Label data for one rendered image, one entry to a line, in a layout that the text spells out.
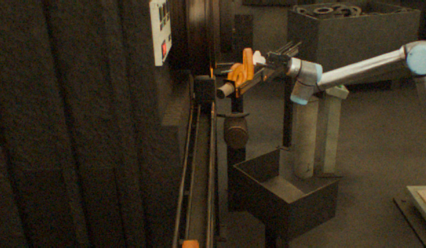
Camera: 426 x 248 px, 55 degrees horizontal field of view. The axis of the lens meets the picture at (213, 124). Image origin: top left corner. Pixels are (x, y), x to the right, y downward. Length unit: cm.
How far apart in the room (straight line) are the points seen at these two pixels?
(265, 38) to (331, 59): 84
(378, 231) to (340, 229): 19
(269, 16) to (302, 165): 209
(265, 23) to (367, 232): 263
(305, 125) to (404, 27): 197
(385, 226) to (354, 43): 202
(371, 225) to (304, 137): 62
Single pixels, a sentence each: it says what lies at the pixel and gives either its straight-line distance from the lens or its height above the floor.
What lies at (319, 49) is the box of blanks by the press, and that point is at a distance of 376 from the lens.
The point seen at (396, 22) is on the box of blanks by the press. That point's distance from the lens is 412.
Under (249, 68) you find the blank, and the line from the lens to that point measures 198.
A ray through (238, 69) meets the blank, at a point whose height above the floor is 76.
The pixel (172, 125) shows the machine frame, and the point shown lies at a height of 87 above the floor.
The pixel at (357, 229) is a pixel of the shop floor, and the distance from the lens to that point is 230.
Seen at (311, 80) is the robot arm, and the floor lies 74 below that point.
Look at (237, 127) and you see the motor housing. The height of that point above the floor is 53.
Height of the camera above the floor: 139
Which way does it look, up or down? 24 degrees down
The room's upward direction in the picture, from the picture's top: 2 degrees counter-clockwise
